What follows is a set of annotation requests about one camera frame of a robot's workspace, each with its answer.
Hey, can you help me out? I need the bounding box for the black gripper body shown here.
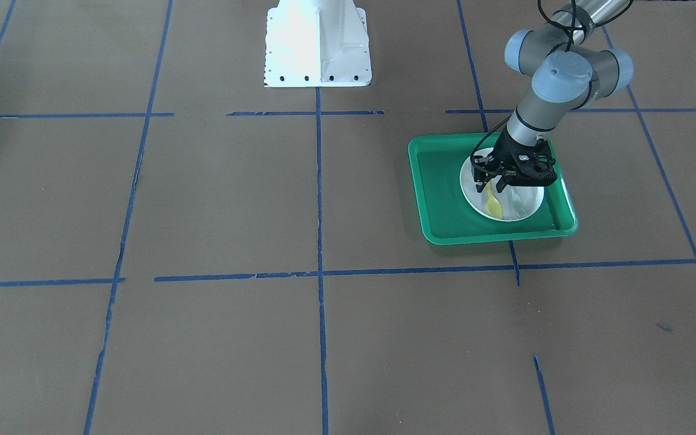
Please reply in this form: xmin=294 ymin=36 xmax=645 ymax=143
xmin=472 ymin=130 xmax=559 ymax=187

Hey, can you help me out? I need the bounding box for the yellow plastic spoon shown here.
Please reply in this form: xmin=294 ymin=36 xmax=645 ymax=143
xmin=483 ymin=181 xmax=503 ymax=221

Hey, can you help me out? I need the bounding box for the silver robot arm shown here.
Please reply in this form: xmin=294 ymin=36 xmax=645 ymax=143
xmin=469 ymin=1 xmax=634 ymax=193

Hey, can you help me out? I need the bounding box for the white round plate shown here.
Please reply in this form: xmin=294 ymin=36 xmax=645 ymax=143
xmin=459 ymin=159 xmax=544 ymax=222

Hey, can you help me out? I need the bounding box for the pale green plastic fork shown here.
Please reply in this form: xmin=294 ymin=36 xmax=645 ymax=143
xmin=509 ymin=185 xmax=528 ymax=220

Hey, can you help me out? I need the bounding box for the green plastic tray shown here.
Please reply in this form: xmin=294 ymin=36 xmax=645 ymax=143
xmin=408 ymin=132 xmax=578 ymax=246

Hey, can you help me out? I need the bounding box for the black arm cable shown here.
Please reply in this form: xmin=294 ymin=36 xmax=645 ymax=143
xmin=472 ymin=0 xmax=596 ymax=164

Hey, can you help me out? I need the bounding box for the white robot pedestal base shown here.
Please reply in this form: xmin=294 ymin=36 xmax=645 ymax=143
xmin=263 ymin=1 xmax=373 ymax=88

